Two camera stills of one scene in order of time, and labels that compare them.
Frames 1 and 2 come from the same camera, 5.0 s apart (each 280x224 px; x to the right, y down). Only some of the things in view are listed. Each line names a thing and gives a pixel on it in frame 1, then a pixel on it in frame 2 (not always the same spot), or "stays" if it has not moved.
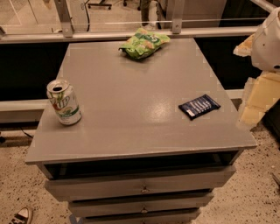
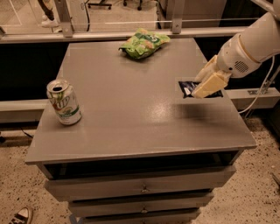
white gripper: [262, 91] → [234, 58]
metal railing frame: [68, 35] stays
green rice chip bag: [143, 44] stays
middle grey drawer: [174, 203] stays
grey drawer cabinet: [156, 136] stays
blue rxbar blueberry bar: [199, 107] → [188, 87]
